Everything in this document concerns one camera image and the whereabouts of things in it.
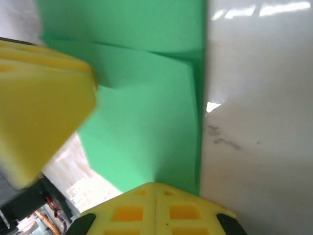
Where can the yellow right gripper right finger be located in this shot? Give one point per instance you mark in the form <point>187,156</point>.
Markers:
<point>162,220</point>

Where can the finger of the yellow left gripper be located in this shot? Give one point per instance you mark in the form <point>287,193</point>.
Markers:
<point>29,52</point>
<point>36,117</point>

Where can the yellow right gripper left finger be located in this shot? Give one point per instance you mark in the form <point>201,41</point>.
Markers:
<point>149,220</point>

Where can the green paper sheet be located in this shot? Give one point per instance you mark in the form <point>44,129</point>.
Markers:
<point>146,122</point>

